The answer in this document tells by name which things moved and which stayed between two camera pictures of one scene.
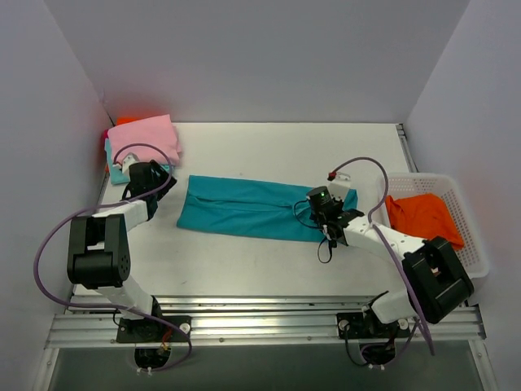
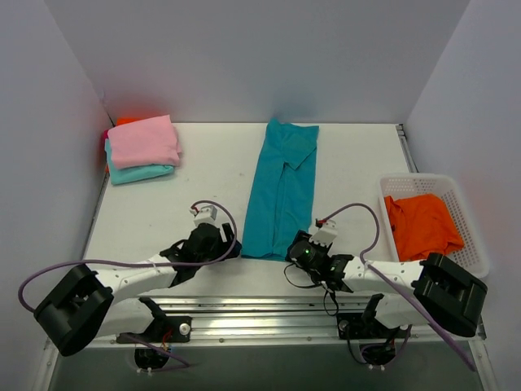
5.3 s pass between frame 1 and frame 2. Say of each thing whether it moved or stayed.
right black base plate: stayed
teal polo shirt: moved
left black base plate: stayed
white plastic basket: stayed
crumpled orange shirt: stayed
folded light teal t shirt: stayed
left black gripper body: moved
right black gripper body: moved
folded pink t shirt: stayed
